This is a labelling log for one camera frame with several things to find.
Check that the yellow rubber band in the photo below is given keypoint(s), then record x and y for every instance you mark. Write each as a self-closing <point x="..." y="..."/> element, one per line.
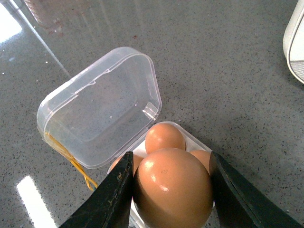
<point x="57" y="146"/>

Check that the brown egg in box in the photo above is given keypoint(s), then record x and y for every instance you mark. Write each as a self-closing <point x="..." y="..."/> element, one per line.
<point x="164" y="135"/>
<point x="136" y="161"/>
<point x="203" y="156"/>

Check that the brown egg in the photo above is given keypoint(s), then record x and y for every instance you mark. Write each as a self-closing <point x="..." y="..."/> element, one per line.
<point x="203" y="156"/>
<point x="172" y="189"/>
<point x="164" y="135"/>
<point x="136" y="161"/>

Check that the clear plastic egg box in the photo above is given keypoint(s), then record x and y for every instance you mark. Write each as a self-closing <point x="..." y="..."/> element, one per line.
<point x="105" y="111"/>

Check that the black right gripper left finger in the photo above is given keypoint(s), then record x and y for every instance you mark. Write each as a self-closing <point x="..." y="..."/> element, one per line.
<point x="110" y="204"/>

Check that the cream Joyoung blender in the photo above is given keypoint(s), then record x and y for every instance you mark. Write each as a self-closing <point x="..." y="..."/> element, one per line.
<point x="293" y="42"/>

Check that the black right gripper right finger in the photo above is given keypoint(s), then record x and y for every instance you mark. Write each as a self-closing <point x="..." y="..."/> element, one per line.
<point x="241" y="205"/>

